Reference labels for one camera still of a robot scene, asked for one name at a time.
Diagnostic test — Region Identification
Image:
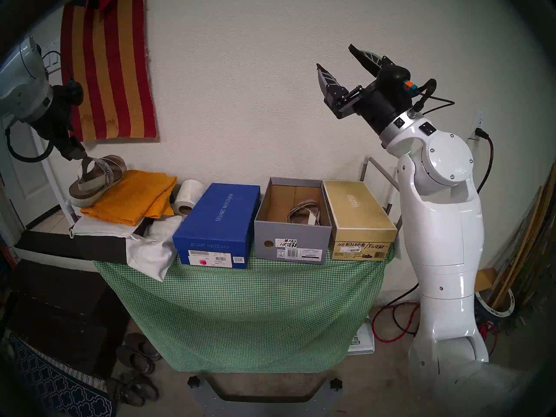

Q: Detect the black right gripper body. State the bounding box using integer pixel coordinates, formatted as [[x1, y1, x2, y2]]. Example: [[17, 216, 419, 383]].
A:
[[333, 82, 414, 137]]

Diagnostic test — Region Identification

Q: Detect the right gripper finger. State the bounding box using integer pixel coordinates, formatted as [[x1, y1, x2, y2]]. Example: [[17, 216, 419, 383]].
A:
[[348, 44, 394, 78], [316, 63, 348, 107]]

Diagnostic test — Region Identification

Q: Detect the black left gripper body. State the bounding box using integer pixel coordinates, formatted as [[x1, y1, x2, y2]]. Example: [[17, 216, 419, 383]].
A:
[[30, 85, 79, 152]]

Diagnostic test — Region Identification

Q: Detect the snake-print strap wedge sandal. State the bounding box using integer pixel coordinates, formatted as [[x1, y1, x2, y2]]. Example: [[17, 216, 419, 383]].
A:
[[69, 155, 129, 208], [285, 199, 328, 225]]

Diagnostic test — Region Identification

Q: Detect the grey robot base platform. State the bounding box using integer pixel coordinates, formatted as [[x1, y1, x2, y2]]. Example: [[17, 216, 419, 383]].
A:
[[188, 372, 344, 417]]

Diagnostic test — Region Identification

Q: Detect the dark flat box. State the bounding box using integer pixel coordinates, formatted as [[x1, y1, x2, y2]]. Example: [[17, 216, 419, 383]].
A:
[[15, 218, 152, 265]]

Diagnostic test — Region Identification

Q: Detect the gold shoe box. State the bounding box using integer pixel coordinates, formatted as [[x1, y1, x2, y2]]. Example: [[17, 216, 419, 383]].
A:
[[322, 180, 398, 261]]

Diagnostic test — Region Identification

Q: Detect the blue shoe box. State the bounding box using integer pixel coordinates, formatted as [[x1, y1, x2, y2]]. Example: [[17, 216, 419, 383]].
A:
[[172, 182, 260, 269]]

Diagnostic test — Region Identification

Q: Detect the grey open shoe box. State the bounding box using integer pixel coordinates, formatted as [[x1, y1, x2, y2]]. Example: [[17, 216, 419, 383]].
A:
[[254, 177, 334, 263]]

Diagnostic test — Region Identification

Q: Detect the olive clog shoe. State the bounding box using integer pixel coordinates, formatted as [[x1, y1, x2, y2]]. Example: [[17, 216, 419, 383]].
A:
[[124, 332, 162, 361], [115, 344, 156, 376]]

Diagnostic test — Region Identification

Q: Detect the brown cardboard box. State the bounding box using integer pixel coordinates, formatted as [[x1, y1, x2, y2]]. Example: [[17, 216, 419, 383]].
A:
[[473, 268, 498, 293]]

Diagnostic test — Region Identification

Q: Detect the red yellow striped flag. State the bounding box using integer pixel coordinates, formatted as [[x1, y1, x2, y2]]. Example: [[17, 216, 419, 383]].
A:
[[60, 0, 158, 142]]

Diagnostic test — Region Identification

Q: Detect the orange towel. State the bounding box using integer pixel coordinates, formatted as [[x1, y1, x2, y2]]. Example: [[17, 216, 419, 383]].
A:
[[80, 169, 178, 227]]

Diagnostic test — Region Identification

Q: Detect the white toilet paper roll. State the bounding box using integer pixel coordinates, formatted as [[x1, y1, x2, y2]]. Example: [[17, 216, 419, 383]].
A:
[[172, 179, 205, 215]]

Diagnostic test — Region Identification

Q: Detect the white cloth bag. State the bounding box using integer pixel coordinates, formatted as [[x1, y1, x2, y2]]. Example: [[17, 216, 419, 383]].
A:
[[69, 214, 183, 283]]

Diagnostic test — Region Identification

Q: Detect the dark wooden chest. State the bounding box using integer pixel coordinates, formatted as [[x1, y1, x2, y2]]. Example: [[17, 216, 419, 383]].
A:
[[9, 260, 131, 377]]

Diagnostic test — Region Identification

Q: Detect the light wooden board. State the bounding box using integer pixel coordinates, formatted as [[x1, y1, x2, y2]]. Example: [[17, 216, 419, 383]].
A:
[[489, 186, 546, 307]]

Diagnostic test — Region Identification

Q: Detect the brown wooden board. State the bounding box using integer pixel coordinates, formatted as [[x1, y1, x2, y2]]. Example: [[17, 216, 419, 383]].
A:
[[500, 162, 556, 310]]

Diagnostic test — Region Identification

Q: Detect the green checked tablecloth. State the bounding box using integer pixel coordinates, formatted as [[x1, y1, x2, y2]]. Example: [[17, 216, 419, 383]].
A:
[[93, 229, 394, 373]]

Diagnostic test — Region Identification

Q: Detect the white bicycle rim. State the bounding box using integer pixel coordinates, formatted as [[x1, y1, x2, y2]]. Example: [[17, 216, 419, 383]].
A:
[[474, 290, 515, 319]]

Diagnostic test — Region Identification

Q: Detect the blue patterned rug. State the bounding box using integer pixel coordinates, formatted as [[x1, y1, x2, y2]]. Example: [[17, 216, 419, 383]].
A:
[[9, 334, 118, 417]]

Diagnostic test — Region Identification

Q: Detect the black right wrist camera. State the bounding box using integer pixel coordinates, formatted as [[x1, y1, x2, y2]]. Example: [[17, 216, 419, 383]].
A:
[[377, 66, 418, 97]]

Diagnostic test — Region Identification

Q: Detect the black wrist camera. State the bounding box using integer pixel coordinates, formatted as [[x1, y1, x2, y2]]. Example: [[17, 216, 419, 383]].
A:
[[65, 79, 84, 108], [377, 66, 418, 97]]

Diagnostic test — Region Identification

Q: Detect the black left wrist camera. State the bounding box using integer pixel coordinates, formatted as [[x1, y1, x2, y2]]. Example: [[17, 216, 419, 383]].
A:
[[65, 79, 84, 108]]

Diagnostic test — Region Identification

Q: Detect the left arm black braided hose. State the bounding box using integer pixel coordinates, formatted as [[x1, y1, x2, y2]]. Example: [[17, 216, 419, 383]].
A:
[[4, 116, 55, 162]]

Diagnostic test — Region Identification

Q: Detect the white door with frame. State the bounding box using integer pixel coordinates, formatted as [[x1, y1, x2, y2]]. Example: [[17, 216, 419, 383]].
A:
[[0, 129, 61, 230]]

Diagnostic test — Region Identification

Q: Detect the left camera thin cable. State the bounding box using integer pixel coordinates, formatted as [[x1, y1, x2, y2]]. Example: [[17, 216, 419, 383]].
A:
[[41, 51, 74, 86]]

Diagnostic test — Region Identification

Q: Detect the white plastic pipe frame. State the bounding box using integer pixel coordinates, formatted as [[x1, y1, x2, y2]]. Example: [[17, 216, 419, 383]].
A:
[[359, 155, 403, 230]]

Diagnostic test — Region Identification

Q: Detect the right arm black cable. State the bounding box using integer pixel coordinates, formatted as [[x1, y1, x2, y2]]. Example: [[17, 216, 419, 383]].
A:
[[408, 78, 456, 117]]

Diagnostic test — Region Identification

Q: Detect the red power cable with plug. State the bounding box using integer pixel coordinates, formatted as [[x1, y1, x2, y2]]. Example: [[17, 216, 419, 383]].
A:
[[475, 132, 495, 194]]

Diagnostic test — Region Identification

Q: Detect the black looped cable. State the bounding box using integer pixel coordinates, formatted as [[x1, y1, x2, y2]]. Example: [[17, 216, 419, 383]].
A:
[[378, 284, 420, 334]]

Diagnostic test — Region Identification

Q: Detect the red looped cable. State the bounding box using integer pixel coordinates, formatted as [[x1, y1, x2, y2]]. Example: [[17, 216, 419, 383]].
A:
[[371, 301, 422, 345]]

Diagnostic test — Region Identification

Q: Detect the olive strap sandal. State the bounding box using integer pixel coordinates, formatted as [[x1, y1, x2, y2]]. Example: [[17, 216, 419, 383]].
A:
[[119, 371, 160, 402], [106, 377, 146, 407]]

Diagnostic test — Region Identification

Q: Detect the red jumper cable bundle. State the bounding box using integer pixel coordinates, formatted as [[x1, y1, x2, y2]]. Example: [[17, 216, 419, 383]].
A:
[[478, 318, 500, 360]]

